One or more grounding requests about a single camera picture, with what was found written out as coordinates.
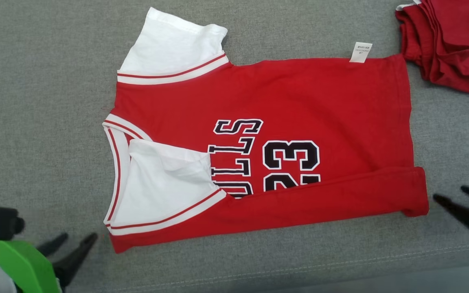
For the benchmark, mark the red white basketball jersey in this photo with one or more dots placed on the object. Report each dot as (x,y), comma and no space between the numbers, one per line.
(320,101)

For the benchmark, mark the red shorts with white trim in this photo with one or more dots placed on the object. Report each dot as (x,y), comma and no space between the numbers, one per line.
(458,44)

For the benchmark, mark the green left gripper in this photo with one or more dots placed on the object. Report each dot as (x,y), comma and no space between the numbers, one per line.
(18,260)

